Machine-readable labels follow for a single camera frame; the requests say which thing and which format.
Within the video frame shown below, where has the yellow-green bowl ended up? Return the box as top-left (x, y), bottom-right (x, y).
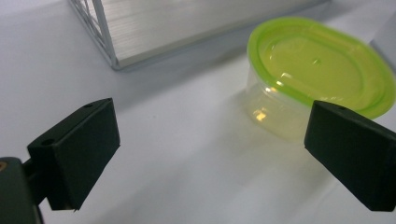
top-left (244, 16), bottom-right (396, 143)

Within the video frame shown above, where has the white wire rack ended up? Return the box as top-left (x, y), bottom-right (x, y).
top-left (67, 0), bottom-right (331, 72)

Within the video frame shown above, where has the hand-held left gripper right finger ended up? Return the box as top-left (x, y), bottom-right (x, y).
top-left (304, 100), bottom-right (396, 213)

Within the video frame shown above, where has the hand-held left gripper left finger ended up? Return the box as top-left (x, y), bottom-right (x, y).
top-left (27, 98), bottom-right (121, 211)

